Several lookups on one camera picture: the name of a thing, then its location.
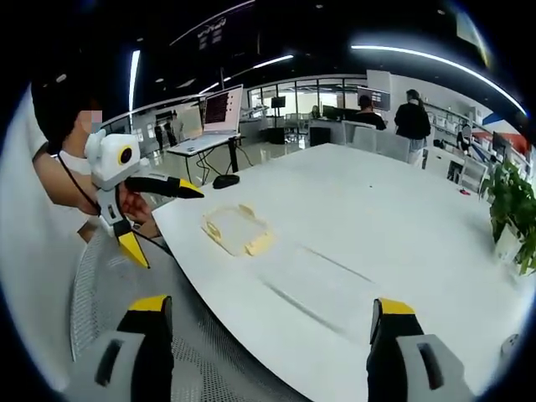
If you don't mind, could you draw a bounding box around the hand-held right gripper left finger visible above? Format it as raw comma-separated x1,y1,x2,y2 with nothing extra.
69,294,175,402

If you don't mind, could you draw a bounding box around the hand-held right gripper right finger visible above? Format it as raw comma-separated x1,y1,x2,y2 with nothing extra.
366,296,477,402

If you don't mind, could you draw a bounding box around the beige plastic buckle part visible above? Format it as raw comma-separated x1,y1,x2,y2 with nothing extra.
200,209,225,241
240,225,276,258

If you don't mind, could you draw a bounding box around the clear yellow-clipped container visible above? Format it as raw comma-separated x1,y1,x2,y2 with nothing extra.
202,203,276,257

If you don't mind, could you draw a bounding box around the person's left hand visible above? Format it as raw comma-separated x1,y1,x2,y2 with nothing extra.
117,186,162,239

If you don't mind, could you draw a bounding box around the white side table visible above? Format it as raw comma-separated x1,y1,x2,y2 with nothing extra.
166,134,247,186

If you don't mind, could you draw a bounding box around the black computer mouse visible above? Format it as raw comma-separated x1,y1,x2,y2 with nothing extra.
212,174,241,190

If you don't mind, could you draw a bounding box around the grey mesh office chair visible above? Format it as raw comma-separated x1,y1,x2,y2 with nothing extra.
69,229,302,402

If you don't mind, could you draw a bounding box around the person's head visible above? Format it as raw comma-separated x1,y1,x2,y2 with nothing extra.
29,69,106,154

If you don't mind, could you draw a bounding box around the long ceiling light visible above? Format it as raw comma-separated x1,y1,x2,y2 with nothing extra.
127,49,142,113
252,54,295,70
350,43,528,115

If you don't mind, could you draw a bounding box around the person in white shirt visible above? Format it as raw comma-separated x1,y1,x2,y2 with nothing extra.
0,83,104,394

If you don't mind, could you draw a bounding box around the open silver laptop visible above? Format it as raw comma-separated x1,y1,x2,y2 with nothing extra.
169,83,245,154

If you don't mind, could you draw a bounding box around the small grey round object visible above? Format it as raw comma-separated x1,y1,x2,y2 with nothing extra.
499,332,521,358

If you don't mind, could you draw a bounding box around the black screen on stand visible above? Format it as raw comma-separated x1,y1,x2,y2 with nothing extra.
270,95,287,144

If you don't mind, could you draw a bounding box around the black cabinet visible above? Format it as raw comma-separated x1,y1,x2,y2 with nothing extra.
309,126,332,148

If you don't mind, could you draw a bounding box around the green potted plant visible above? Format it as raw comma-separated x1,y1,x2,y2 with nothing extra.
480,160,536,276

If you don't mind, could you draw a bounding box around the white office chair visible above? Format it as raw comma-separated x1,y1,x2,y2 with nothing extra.
341,120,378,148
374,132,412,163

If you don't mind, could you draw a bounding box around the black device cable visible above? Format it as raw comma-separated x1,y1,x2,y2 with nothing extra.
57,151,101,213

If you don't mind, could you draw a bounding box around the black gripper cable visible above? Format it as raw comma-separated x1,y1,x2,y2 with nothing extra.
132,231,173,257

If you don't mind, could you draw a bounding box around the wall monitor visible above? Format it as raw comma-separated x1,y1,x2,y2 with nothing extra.
357,86,393,112

